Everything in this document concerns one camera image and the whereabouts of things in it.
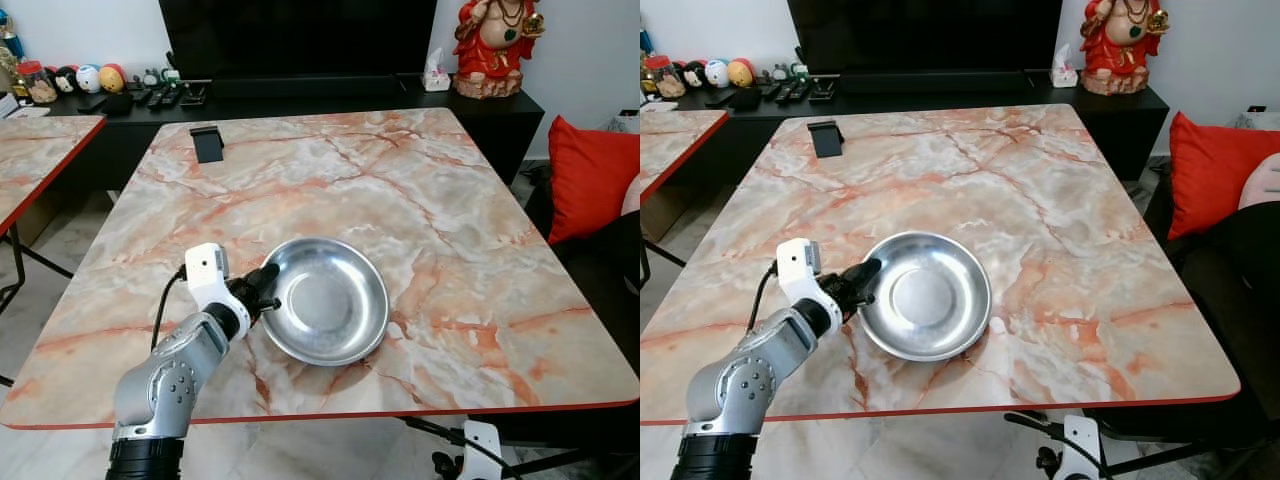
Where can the small grey alarm clock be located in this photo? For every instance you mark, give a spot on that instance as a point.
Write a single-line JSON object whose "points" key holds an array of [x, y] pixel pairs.
{"points": [[779, 72], [150, 77]]}

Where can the black soundbar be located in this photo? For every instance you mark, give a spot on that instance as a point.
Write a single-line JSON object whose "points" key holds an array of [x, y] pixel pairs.
{"points": [[310, 87], [940, 82]]}

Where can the black television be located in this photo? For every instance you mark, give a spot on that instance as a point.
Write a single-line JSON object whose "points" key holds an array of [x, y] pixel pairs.
{"points": [[300, 40], [925, 35]]}

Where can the red cushion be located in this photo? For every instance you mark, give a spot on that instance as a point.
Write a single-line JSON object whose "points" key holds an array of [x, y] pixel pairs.
{"points": [[1215, 175], [590, 180]]}

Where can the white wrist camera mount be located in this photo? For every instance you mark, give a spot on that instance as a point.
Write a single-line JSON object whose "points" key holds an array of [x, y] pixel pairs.
{"points": [[800, 266], [208, 270], [482, 445], [1082, 440]]}

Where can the black pouch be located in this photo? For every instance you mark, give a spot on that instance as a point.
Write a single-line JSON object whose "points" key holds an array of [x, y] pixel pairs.
{"points": [[745, 99], [118, 103]]}

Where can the black sofa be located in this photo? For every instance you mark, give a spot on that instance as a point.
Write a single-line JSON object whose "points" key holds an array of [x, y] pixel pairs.
{"points": [[600, 300], [1240, 300]]}

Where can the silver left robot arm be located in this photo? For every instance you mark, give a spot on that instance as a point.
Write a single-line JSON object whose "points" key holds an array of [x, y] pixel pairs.
{"points": [[165, 385], [745, 380]]}

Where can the red-lidded glass jar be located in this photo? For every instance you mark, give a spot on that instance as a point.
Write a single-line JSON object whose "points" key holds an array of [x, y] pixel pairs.
{"points": [[40, 85], [664, 80]]}

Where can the black phone stand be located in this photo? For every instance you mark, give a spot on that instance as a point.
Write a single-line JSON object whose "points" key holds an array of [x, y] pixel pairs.
{"points": [[207, 143], [826, 138]]}

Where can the black round figurine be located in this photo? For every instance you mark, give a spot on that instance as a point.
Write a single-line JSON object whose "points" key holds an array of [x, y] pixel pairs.
{"points": [[66, 79], [694, 73]]}

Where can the white tissue box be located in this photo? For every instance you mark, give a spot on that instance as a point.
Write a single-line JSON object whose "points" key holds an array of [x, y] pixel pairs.
{"points": [[1065, 70], [436, 75]]}

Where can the white round figurine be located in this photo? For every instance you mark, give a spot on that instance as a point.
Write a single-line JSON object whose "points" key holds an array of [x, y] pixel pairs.
{"points": [[88, 78], [716, 72]]}

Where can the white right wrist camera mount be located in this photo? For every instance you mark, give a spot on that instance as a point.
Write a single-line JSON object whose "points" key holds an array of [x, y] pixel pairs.
{"points": [[482, 445], [1082, 440]]}

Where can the orange round figurine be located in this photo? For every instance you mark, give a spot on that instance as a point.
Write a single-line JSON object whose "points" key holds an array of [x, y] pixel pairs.
{"points": [[112, 77], [740, 72]]}

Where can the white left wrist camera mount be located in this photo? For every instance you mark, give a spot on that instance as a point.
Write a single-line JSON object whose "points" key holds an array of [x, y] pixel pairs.
{"points": [[800, 266], [208, 270]]}

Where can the red Buddha statue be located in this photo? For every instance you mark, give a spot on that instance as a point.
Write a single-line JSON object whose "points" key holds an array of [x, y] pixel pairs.
{"points": [[495, 45], [1125, 45]]}

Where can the small green figurine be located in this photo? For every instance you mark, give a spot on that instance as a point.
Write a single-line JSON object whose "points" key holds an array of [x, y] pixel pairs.
{"points": [[170, 73], [798, 70]]}

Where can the shallow round steel plate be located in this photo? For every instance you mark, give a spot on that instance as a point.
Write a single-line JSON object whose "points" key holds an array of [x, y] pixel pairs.
{"points": [[930, 295], [325, 300]]}

